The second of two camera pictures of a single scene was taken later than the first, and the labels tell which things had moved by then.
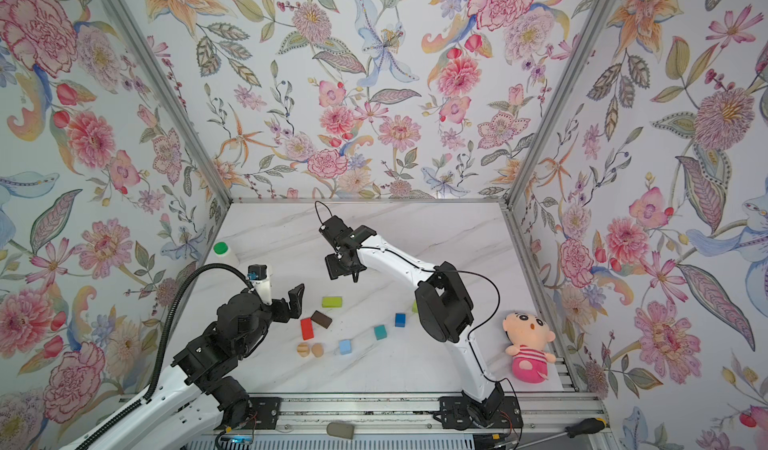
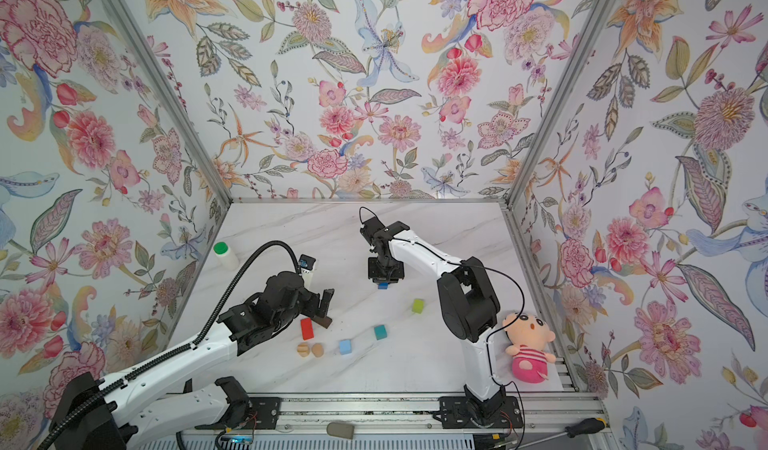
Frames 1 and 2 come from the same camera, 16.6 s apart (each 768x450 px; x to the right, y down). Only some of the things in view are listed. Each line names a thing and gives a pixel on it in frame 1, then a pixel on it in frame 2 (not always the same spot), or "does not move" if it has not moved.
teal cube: (380, 332) does not move
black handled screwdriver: (573, 431) does not move
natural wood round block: (303, 349) does not move
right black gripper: (334, 270) to (372, 273)
